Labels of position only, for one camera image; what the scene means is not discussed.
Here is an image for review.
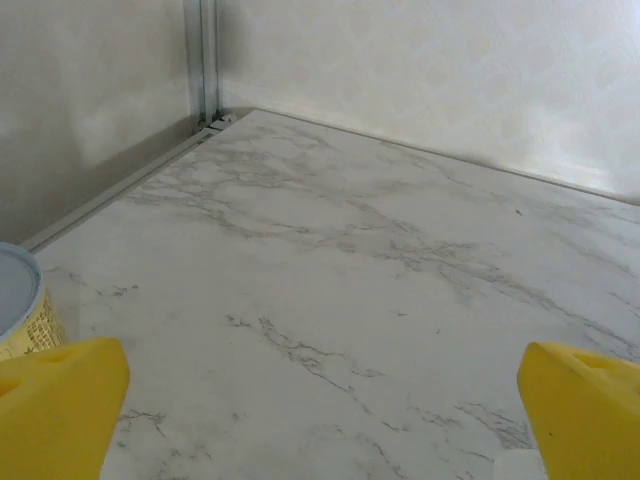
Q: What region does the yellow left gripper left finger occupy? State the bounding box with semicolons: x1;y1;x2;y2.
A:
0;337;131;480

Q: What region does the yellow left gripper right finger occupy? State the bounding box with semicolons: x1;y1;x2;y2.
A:
517;341;640;480

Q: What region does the aluminium side frame rail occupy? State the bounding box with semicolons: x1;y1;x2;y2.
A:
22;112;236;251

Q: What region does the aluminium frame post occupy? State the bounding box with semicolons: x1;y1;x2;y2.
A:
182;0;221;126

